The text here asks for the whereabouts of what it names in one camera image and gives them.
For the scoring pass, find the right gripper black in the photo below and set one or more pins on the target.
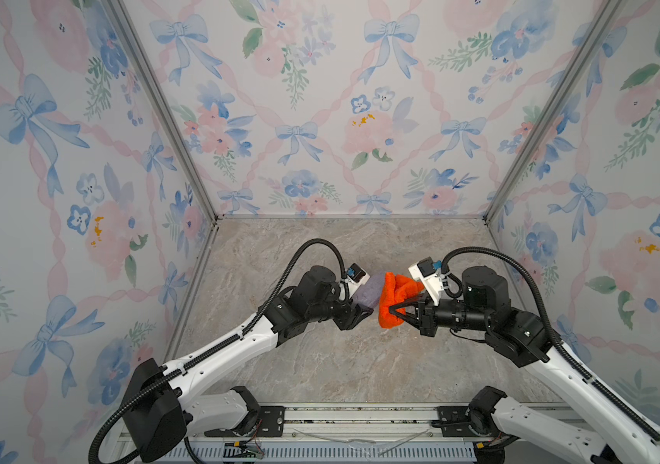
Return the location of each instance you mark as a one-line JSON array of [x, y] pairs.
[[423, 321]]

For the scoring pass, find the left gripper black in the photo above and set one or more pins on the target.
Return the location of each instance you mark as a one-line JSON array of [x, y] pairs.
[[351, 316]]

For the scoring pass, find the orange microfiber cloth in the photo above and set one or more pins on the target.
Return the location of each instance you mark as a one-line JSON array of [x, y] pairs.
[[396, 289]]

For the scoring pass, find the purple fabric eyeglass case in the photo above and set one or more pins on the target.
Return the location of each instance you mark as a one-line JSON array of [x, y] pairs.
[[369, 294]]

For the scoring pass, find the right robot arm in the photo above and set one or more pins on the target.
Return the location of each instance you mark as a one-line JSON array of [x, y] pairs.
[[617, 432]]

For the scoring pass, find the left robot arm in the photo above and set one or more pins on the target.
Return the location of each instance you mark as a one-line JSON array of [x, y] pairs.
[[166, 403]]

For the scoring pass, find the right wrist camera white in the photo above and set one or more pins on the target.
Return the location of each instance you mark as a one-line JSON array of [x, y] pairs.
[[427, 271]]

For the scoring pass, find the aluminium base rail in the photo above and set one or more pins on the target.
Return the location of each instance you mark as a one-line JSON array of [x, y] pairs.
[[399, 433]]

